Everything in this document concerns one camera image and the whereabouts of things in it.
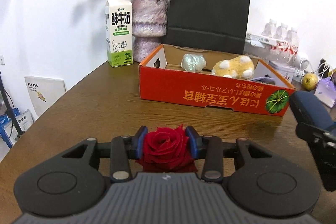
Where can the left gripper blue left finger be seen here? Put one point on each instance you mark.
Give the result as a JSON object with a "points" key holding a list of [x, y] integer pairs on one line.
{"points": [[137, 143]]}

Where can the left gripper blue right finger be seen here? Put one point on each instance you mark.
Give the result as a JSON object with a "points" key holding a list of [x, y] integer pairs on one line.
{"points": [[195, 141]]}

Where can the red rose flower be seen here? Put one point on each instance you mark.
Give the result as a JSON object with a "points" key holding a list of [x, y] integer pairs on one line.
{"points": [[167, 150]]}

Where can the iridescent plastic bag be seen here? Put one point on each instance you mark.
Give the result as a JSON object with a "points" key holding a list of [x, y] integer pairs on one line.
{"points": [[193, 62]]}

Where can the yellow white plush toy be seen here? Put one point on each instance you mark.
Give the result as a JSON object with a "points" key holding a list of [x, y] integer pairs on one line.
{"points": [[240, 67]]}

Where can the navy zip case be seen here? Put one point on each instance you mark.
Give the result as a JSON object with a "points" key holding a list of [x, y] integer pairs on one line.
{"points": [[307, 109]]}

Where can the purple tissue pack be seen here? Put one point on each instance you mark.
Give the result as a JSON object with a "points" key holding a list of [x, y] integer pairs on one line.
{"points": [[325, 92]]}

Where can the yellow green apple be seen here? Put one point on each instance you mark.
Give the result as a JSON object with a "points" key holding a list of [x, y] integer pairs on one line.
{"points": [[309, 81]]}

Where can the red cardboard box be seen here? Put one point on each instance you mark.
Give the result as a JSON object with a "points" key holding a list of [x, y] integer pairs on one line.
{"points": [[161, 78]]}

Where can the black charger plug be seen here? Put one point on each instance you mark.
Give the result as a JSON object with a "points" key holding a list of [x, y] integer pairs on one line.
{"points": [[321, 67]]}

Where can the small white tin box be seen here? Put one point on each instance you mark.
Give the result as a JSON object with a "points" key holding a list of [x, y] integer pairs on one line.
{"points": [[283, 69]]}

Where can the white round desk device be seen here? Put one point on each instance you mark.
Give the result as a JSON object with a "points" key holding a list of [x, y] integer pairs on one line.
{"points": [[301, 65]]}

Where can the middle water bottle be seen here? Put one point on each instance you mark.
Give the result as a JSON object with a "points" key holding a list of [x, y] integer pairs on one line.
{"points": [[278, 36]]}

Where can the right water bottle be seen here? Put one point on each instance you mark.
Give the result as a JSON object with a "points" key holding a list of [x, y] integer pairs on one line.
{"points": [[292, 45]]}

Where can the white pink flat carton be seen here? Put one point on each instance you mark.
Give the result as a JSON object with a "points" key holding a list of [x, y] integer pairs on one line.
{"points": [[259, 40]]}

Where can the black light stand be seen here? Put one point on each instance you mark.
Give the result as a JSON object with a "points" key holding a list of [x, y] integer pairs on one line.
{"points": [[10, 111]]}

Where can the milk carton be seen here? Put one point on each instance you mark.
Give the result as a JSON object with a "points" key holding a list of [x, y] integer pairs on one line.
{"points": [[118, 29]]}

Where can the black paper bag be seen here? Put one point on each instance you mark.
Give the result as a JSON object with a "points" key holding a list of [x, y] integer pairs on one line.
{"points": [[217, 25]]}

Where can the purple textured vase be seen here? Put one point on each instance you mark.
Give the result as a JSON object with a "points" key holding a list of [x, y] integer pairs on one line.
{"points": [[149, 25]]}

